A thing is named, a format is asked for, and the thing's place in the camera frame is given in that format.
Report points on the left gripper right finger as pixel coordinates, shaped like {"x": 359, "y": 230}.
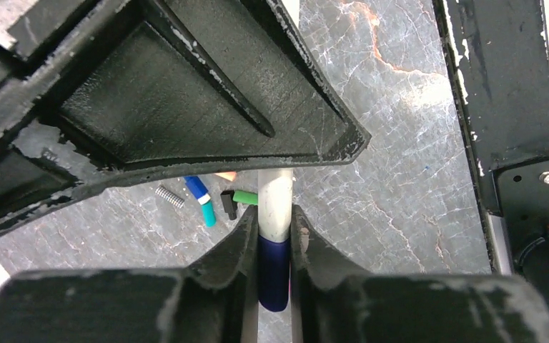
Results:
{"x": 334, "y": 299}

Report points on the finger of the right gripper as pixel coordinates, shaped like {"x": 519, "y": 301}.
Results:
{"x": 200, "y": 87}

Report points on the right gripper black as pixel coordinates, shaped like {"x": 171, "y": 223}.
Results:
{"x": 53, "y": 60}

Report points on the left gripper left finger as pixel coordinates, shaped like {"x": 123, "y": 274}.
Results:
{"x": 214, "y": 299}

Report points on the violet pen cap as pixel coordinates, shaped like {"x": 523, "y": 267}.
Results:
{"x": 273, "y": 271}

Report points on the teal pen cap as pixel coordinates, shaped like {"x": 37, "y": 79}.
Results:
{"x": 208, "y": 214}

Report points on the black pen cap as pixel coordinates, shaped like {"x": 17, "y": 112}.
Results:
{"x": 229, "y": 204}

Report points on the blue pen cap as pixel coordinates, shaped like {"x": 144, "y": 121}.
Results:
{"x": 198, "y": 189}

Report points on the houndstooth pen cap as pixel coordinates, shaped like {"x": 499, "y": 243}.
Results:
{"x": 169, "y": 196}

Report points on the green pen cap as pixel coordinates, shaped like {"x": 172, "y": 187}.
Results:
{"x": 243, "y": 197}

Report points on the orange pen cap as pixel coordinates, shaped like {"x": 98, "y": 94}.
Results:
{"x": 228, "y": 175}

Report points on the violet capped white pen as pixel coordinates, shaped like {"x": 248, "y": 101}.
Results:
{"x": 275, "y": 190}

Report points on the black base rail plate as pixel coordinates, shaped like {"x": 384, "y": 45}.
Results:
{"x": 497, "y": 56}

